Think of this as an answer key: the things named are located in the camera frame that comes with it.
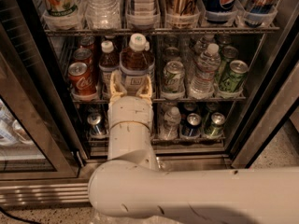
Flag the tea bottle with white cap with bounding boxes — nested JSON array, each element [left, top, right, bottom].
[[120, 34, 155, 96]]

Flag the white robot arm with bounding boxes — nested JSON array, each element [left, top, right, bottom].
[[88, 71, 299, 224]]

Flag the front red cola can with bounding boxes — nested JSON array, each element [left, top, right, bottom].
[[68, 62, 96, 95]]

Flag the green can bottom shelf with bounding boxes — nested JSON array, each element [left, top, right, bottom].
[[204, 112, 225, 137]]

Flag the clear water bottle middle shelf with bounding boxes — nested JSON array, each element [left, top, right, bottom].
[[189, 43, 221, 99]]

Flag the red cola can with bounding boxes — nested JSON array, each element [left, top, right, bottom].
[[73, 48, 93, 70], [78, 35, 96, 52], [68, 62, 96, 95]]

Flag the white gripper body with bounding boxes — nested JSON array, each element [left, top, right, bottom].
[[107, 96, 153, 131]]

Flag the middle wire shelf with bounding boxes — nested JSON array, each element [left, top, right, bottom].
[[72, 94, 246, 104]]

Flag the dark blue can bottom shelf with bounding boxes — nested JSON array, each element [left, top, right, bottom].
[[181, 113, 201, 137]]

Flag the steel fridge base grille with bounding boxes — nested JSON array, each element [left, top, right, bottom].
[[0, 155, 231, 207]]

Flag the large white-green soda bottle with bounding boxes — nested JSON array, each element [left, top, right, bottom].
[[37, 0, 78, 17]]

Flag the large clear water bottle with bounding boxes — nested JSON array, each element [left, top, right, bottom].
[[85, 0, 121, 30]]

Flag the green soda can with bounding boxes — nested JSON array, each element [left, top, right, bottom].
[[216, 46, 238, 81], [219, 60, 249, 92]]

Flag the steel fridge door left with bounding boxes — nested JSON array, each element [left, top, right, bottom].
[[0, 31, 78, 181]]

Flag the front white-green soda can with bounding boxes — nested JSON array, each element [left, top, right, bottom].
[[163, 61, 185, 93]]

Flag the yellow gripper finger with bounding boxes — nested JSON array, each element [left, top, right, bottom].
[[110, 70, 127, 103], [136, 75, 152, 101]]

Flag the upper wire shelf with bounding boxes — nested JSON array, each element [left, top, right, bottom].
[[45, 23, 279, 36]]

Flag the wire shelf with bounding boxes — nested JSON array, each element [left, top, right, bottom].
[[72, 94, 246, 104], [45, 23, 279, 36]]

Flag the blue can bottom left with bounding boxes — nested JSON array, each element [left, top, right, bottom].
[[87, 113, 107, 136]]

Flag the large blue pepsi bottle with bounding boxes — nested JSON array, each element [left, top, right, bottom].
[[203, 0, 235, 23]]

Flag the small water bottle bottom shelf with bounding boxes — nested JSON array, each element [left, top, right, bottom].
[[160, 106, 181, 140]]

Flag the left tea bottle white cap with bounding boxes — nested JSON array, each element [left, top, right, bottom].
[[99, 40, 120, 97]]

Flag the front green soda can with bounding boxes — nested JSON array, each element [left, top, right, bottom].
[[219, 60, 249, 92]]

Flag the rear red cola can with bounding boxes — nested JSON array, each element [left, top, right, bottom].
[[78, 35, 96, 52]]

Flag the black cable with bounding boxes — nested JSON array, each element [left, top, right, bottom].
[[0, 206, 41, 224]]

